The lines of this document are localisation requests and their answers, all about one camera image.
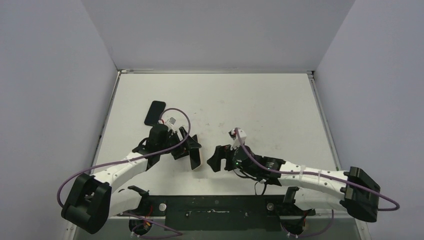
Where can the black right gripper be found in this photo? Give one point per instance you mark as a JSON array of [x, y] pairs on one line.
[[227, 158]]

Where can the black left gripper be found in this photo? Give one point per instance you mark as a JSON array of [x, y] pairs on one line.
[[182, 150]]

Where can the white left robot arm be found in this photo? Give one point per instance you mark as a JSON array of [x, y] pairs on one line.
[[94, 198]]

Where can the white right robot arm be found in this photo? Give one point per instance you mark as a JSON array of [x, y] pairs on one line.
[[352, 191]]

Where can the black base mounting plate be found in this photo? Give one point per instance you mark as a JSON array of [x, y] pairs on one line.
[[223, 212]]

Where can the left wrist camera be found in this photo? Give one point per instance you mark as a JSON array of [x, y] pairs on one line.
[[170, 123]]

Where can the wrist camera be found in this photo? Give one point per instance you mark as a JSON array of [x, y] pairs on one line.
[[238, 136], [170, 123]]

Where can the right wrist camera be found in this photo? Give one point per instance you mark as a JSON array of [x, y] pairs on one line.
[[238, 136]]

